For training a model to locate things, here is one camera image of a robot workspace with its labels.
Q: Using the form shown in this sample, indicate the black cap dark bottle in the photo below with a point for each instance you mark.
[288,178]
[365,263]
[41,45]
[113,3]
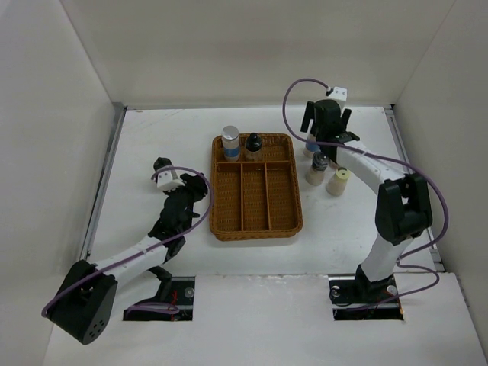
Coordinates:
[253,148]

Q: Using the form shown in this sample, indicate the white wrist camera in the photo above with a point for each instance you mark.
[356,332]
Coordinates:
[168,180]
[338,94]

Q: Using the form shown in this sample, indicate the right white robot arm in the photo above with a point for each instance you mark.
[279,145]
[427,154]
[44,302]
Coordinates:
[403,209]

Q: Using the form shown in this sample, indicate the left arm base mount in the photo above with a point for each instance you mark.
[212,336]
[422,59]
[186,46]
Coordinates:
[172,302]

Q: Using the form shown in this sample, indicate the yellow lid spice bottle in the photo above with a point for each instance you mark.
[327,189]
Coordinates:
[337,183]

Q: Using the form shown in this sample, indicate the blue label jar silver lid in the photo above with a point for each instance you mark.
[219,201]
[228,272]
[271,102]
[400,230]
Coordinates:
[230,142]

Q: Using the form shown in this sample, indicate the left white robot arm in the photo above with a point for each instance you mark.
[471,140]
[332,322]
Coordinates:
[83,304]

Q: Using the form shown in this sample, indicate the black knob lid jar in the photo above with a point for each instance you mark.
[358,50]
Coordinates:
[161,164]

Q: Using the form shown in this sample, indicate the woven wicker divided tray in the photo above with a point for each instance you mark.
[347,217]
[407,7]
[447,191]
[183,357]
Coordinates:
[256,200]

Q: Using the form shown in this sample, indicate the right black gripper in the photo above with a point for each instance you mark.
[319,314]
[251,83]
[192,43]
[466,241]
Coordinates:
[310,113]

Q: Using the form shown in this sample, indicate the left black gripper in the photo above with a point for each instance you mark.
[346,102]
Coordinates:
[194,185]

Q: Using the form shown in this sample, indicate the clear dome lid shaker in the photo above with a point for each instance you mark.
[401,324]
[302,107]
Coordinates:
[316,171]

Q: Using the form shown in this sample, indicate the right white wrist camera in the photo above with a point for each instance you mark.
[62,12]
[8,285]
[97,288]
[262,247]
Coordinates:
[338,94]

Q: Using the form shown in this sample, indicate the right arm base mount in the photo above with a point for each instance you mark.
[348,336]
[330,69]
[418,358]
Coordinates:
[355,300]

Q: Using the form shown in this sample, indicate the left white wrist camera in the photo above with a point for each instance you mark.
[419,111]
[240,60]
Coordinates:
[168,180]

